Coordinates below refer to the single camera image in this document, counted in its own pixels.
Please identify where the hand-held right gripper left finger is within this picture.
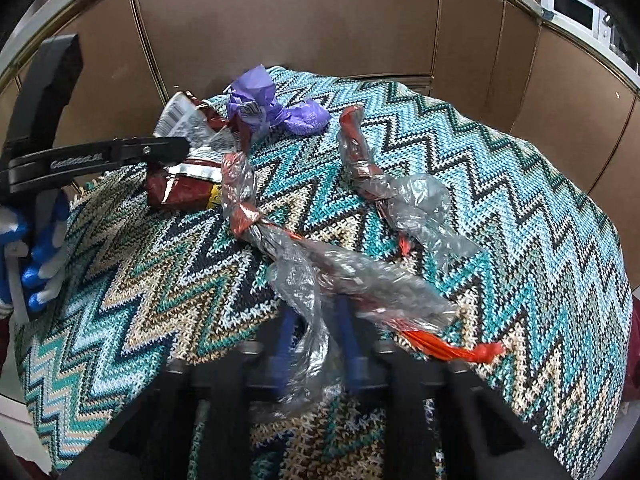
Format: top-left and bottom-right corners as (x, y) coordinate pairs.
(55, 307), (311, 480)

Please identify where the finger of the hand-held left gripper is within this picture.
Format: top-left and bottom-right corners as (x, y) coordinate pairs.
(116, 135), (192, 165)

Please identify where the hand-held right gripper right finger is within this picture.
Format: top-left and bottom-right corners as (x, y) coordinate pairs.
(332, 299), (571, 480)

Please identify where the brown snack wrapper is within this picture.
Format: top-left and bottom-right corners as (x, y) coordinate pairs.
(146, 91), (251, 211)

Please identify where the clear plastic wrapper orange end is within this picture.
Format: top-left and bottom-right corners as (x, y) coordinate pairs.
(220, 152), (506, 413)

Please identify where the person's left hand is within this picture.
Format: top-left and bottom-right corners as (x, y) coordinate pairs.
(0, 187), (72, 322)

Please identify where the purple plastic wrapper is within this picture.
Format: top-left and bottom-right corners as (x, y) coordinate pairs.
(226, 64), (282, 134)
(277, 99), (332, 137)

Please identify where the clear plastic wrapper brown twist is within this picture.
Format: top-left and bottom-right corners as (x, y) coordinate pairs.
(337, 105), (484, 262)

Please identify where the zigzag knitted blanket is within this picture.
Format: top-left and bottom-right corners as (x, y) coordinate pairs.
(15, 65), (633, 480)

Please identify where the white microwave oven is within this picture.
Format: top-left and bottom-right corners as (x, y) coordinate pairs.
(540, 0), (602, 39)

